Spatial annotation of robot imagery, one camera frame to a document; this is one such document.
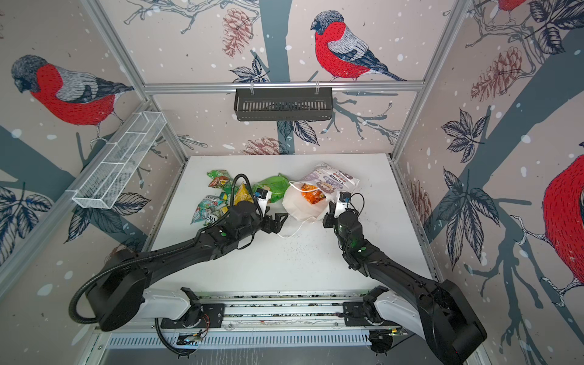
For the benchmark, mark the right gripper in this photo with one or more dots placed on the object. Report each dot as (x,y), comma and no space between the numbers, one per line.
(328,222)

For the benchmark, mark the orange snack pack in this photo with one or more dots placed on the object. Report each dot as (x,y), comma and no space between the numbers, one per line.
(312,194)

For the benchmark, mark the white wire mesh basket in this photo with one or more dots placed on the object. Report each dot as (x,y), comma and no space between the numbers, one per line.
(123,156)

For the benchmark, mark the large green chip bag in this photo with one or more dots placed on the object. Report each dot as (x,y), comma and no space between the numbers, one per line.
(277,185)

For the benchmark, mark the colourful candy snack bag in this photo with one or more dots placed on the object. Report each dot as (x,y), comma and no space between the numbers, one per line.
(206,207)

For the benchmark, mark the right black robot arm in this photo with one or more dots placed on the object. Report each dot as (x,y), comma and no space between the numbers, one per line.
(450,326)

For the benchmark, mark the black hanging wall basket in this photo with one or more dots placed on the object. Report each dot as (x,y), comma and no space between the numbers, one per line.
(283,104)

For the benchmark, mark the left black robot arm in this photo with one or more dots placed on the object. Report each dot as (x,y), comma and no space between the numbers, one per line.
(113,296)

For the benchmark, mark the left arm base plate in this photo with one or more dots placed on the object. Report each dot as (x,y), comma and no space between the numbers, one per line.
(203,316)

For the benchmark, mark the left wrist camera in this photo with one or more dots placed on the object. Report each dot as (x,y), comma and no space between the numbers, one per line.
(263,197)

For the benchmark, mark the green red snack pack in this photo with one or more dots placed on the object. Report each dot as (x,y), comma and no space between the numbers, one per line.
(220,179)

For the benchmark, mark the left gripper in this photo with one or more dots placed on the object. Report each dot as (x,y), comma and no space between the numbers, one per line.
(271,228)

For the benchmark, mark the aluminium mounting rail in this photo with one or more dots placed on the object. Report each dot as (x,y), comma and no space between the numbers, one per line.
(282,311)

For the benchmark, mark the small green snack pack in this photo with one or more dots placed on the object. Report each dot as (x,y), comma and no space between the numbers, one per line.
(227,189)

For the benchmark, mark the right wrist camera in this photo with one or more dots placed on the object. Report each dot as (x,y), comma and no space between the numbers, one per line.
(342,203)

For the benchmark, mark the printed white paper bag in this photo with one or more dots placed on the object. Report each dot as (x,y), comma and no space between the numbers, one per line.
(327,178)

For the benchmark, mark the yellow snack pack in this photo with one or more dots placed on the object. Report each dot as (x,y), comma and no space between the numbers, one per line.
(242,194)

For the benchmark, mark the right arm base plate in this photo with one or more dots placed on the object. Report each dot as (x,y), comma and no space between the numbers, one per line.
(354,315)

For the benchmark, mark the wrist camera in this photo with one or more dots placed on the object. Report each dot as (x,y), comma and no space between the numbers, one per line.
(342,203)
(263,197)

